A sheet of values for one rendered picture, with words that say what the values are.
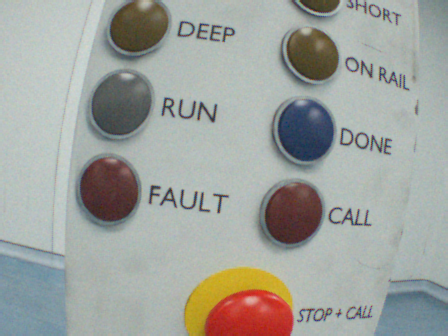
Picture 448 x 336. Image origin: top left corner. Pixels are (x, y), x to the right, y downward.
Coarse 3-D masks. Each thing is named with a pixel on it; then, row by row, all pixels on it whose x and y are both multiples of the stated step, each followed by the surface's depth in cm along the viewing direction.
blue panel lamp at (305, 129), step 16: (288, 112) 26; (304, 112) 26; (320, 112) 26; (288, 128) 26; (304, 128) 26; (320, 128) 26; (288, 144) 26; (304, 144) 26; (320, 144) 26; (304, 160) 26
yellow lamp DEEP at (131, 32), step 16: (144, 0) 24; (128, 16) 24; (144, 16) 24; (160, 16) 24; (112, 32) 24; (128, 32) 24; (144, 32) 24; (160, 32) 24; (128, 48) 24; (144, 48) 24
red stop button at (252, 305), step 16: (224, 304) 24; (240, 304) 24; (256, 304) 24; (272, 304) 24; (288, 304) 25; (208, 320) 24; (224, 320) 24; (240, 320) 24; (256, 320) 24; (272, 320) 24; (288, 320) 24
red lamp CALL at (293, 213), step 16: (288, 192) 26; (304, 192) 26; (272, 208) 26; (288, 208) 26; (304, 208) 26; (320, 208) 26; (272, 224) 26; (288, 224) 26; (304, 224) 26; (288, 240) 26
